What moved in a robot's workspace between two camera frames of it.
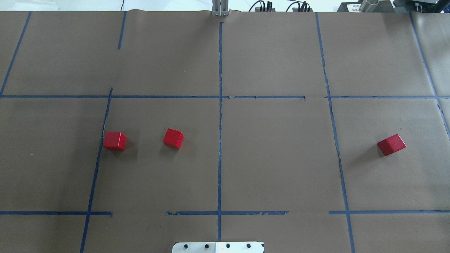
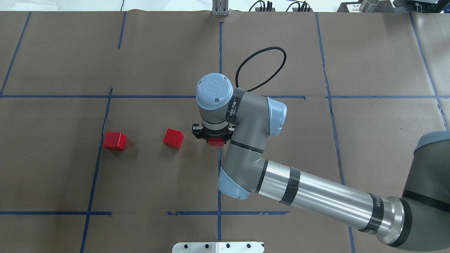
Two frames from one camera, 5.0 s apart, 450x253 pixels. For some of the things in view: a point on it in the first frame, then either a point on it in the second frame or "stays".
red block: [391, 145] → [216, 141]
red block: [173, 138] stays
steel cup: [368, 6] stays
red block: [115, 141] stays
